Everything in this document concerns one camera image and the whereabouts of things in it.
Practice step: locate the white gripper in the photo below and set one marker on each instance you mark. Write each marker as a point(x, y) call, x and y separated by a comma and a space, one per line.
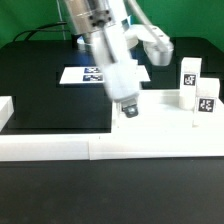
point(112, 56)

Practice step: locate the white square tabletop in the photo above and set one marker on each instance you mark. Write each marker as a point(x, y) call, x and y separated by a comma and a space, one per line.
point(159, 110)

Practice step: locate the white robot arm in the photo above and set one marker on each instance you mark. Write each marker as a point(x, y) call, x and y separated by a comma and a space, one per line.
point(101, 22)

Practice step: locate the white base AprilTag sheet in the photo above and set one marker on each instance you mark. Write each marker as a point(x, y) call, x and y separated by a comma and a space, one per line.
point(90, 75)

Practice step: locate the white U-shaped obstacle fence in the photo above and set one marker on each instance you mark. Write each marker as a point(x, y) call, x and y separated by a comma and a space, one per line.
point(194, 142)

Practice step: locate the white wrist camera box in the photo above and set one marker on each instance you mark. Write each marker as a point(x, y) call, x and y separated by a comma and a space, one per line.
point(156, 43)

